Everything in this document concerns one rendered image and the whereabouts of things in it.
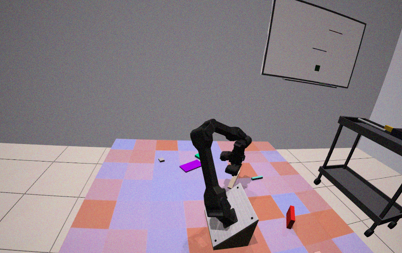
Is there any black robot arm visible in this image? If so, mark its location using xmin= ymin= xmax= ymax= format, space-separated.
xmin=190 ymin=119 xmax=252 ymax=228

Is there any purple flat rectangular block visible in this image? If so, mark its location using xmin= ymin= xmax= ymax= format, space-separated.
xmin=180 ymin=160 xmax=201 ymax=173

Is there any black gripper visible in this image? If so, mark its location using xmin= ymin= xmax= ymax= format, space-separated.
xmin=225 ymin=152 xmax=245 ymax=176

